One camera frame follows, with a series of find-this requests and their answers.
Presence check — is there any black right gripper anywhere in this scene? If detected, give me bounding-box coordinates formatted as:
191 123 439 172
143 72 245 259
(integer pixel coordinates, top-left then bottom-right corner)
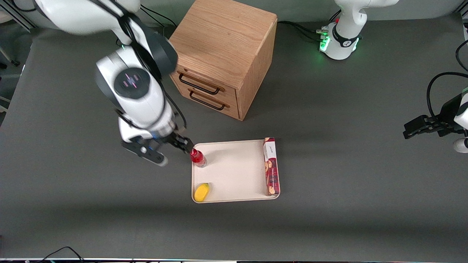
144 131 195 154

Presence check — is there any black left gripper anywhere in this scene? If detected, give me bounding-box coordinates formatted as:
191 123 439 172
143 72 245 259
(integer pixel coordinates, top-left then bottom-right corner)
403 94 465 140

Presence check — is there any red coke bottle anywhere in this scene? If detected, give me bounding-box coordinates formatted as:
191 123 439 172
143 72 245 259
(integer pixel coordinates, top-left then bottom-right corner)
190 148 208 168

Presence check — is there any cream plastic tray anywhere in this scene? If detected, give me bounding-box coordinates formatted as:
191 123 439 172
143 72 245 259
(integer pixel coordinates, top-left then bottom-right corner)
191 139 281 203

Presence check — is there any yellow toy lemon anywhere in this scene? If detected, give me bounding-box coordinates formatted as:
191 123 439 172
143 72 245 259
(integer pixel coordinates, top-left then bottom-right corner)
194 183 211 203

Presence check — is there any wooden drawer front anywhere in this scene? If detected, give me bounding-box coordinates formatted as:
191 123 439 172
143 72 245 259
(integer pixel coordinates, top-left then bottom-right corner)
179 85 240 120
170 68 239 107

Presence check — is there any red cookie box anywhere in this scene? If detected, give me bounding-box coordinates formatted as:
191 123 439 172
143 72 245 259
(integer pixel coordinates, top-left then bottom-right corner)
263 137 280 196

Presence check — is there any wooden drawer cabinet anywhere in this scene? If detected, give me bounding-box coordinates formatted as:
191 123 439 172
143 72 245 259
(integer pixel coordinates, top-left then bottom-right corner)
168 0 278 121

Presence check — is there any black looped gripper cable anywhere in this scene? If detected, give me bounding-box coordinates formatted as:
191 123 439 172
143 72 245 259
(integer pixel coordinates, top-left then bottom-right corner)
426 72 468 123

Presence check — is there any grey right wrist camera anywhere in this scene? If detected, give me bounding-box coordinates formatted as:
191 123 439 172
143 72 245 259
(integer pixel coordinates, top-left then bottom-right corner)
121 140 169 167

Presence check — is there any black metal drawer handle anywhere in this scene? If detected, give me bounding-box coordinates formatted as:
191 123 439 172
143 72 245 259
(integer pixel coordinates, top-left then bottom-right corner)
188 88 230 111
178 71 226 96

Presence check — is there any black cable at table edge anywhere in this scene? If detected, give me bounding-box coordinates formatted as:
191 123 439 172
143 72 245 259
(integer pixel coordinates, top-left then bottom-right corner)
455 39 468 72

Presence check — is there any black right arm base cable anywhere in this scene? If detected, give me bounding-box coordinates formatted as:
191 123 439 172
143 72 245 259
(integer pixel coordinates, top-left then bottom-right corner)
140 5 178 28

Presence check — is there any black arm base cable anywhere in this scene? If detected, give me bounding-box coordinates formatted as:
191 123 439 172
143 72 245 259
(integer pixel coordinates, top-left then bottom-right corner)
277 20 324 41
140 5 178 28

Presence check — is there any black left arm base cable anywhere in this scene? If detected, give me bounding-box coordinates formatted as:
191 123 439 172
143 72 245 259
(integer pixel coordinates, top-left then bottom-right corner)
277 20 324 41

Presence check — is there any thin black floor cable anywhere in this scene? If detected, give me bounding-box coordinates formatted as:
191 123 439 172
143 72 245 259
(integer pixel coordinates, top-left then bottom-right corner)
36 246 85 263

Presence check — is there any aluminium frame profile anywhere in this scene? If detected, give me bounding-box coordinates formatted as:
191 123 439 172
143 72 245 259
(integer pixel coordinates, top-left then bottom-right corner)
0 0 37 33

